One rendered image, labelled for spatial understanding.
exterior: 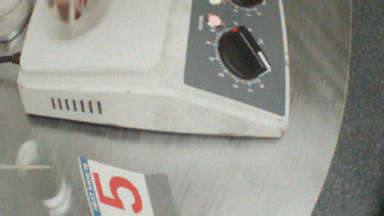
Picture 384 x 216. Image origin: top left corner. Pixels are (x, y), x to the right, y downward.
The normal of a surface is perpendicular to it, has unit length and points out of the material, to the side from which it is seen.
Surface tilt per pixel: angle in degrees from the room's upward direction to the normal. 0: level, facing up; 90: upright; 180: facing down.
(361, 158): 0
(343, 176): 0
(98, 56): 0
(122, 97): 90
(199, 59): 30
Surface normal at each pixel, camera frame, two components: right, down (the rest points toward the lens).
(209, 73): 0.50, -0.29
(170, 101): -0.08, 0.92
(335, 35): 0.00, -0.38
